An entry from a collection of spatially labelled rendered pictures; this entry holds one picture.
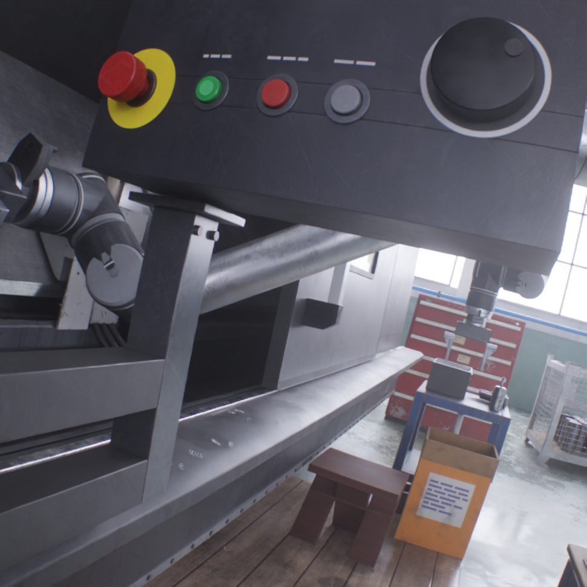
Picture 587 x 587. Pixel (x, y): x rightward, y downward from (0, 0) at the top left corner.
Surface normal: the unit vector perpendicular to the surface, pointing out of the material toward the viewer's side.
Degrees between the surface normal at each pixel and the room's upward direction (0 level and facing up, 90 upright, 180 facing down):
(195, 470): 31
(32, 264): 45
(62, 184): 61
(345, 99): 90
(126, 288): 78
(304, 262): 113
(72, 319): 87
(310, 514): 53
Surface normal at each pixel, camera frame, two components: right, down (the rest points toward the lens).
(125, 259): -0.01, -0.28
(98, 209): 0.41, -0.51
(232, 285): 0.22, 0.39
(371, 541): -0.09, -0.64
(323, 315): -0.30, -0.08
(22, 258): 0.83, -0.50
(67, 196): 0.95, 0.05
